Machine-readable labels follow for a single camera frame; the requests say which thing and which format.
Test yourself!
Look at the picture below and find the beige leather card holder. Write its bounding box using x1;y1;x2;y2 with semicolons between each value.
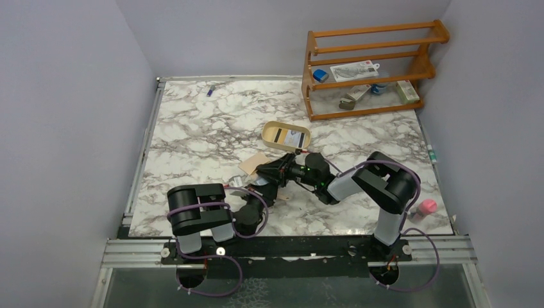
238;152;271;176

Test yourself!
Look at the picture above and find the white card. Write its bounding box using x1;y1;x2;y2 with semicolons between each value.
283;130;306;148

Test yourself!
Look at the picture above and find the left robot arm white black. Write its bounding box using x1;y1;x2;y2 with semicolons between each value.
167;183;279;255

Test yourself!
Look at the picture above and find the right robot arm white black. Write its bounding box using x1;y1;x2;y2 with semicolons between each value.
256;151;421;247

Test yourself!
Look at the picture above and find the yellow card in tray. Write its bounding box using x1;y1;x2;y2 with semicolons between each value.
273;127;287;144

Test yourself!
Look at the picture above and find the cream oval tray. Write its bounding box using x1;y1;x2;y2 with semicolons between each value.
261;121;312;152

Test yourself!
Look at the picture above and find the grey tape dispenser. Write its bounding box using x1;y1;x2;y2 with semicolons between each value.
339;98;356;110

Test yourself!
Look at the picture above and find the small blue marker pen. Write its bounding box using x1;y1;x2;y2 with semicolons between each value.
207;85;216;97

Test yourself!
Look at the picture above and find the blue small box on shelf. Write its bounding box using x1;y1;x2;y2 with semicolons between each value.
312;69;329;83

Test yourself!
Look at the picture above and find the blue round container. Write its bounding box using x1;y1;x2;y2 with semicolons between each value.
371;83;387;95

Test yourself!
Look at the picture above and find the white packaged item on shelf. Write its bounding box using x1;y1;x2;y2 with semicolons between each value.
330;60;380;82

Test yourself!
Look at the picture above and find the pink round object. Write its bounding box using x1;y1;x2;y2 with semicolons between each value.
408;199;438;223

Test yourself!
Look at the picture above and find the green white small box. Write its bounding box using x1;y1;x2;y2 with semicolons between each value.
395;80;420;105

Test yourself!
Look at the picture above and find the green white tube at edge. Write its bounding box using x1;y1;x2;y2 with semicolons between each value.
427;144;438;164

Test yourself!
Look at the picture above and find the wooden orange shelf rack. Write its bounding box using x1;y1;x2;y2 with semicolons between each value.
302;19;450;121

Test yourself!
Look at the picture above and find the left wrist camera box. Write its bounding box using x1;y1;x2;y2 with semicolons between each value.
229;175;244;187

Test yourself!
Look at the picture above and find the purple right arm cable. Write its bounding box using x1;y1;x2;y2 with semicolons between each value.
297;148;422;222

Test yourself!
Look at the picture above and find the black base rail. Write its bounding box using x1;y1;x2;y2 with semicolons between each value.
160;235;412;279

